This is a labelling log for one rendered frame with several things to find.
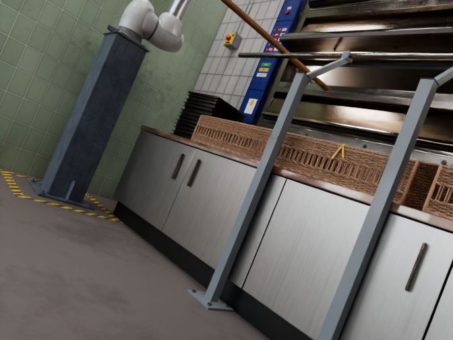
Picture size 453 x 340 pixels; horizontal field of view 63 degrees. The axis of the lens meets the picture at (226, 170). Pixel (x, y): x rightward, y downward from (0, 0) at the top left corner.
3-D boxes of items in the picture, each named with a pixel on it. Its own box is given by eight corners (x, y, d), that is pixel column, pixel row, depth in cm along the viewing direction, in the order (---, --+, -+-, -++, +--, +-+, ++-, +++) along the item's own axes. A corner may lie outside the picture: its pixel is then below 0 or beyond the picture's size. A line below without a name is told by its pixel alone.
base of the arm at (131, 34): (101, 30, 221) (105, 22, 221) (133, 50, 235) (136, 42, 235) (112, 28, 207) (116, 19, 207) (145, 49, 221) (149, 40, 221)
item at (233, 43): (228, 49, 286) (234, 38, 286) (237, 49, 278) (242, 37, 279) (222, 44, 281) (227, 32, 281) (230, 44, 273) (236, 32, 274)
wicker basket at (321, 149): (323, 194, 186) (343, 144, 187) (442, 235, 146) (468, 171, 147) (267, 164, 153) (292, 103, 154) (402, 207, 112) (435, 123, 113)
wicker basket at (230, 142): (245, 167, 230) (261, 127, 231) (319, 193, 189) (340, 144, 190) (187, 139, 197) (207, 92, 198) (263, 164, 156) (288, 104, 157)
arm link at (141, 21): (113, 27, 224) (128, -6, 225) (139, 43, 235) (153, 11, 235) (122, 23, 211) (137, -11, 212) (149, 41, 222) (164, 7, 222)
